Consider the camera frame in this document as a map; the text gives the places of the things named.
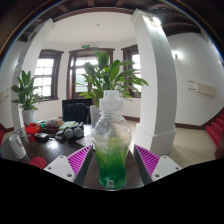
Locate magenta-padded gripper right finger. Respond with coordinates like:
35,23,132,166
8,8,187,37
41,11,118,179
132,144,183,186

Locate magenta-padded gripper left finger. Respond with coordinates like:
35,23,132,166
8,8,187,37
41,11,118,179
43,144,98,186

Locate clear bottle with green drink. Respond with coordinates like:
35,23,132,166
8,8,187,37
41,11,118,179
91,89,133,191

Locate small black pouch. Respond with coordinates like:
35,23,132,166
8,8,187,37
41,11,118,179
34,132,51,143

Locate grey round headphones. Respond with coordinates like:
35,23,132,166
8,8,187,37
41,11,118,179
63,122,85,139

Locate green booklet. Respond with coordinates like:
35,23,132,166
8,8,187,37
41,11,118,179
59,120,77,131

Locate red plastic box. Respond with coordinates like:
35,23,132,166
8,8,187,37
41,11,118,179
24,122,43,135

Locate white cup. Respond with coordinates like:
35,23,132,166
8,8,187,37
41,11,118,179
8,133,28,160

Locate black chair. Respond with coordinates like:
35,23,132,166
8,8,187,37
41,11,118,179
61,98,93,125

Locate small potted plant, white pot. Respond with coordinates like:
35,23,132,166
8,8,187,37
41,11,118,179
10,69,44,126

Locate red carpeted staircase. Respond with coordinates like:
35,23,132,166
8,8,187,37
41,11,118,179
204,108,224,148
0,123,6,144

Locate brown framed window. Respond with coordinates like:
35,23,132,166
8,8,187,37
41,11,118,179
120,44,143,98
33,49,64,101

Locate brown wooden glazed door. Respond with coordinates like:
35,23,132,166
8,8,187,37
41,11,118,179
66,47,116,100

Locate large potted plant, white pot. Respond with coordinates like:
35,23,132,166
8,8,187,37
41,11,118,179
75,51,149,128

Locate green exit sign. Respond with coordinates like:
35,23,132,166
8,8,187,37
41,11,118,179
80,42,100,49

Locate white wall radiator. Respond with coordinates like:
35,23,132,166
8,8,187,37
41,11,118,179
0,89,9,101
187,79,218,97

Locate glowing wall lamp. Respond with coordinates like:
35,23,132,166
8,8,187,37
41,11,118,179
171,49,183,61

